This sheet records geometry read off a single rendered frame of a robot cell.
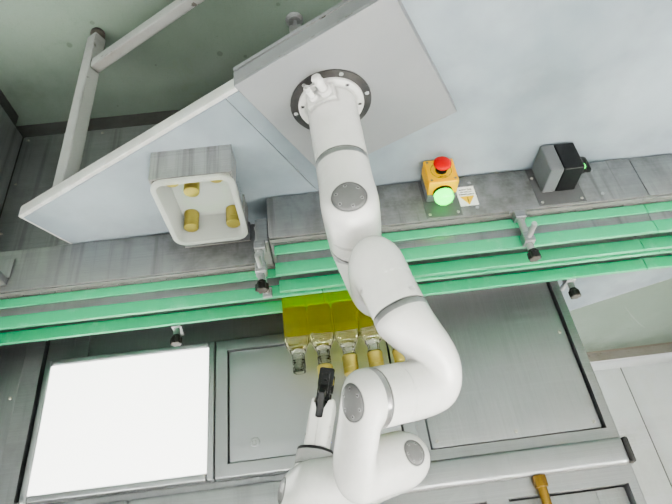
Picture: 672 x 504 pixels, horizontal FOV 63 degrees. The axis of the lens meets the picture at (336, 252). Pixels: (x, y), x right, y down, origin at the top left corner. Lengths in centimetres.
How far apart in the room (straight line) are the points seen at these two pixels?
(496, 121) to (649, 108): 35
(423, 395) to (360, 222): 28
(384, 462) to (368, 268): 27
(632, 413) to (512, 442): 360
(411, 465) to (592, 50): 86
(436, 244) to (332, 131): 43
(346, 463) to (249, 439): 59
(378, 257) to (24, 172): 150
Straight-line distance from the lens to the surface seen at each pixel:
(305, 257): 125
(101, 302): 142
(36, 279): 151
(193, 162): 120
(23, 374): 165
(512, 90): 124
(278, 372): 141
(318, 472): 98
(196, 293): 136
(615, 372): 507
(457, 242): 128
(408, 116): 115
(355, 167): 92
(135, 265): 142
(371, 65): 105
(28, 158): 214
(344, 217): 86
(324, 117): 100
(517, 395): 146
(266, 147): 122
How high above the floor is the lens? 162
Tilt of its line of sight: 34 degrees down
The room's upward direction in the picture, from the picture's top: 172 degrees clockwise
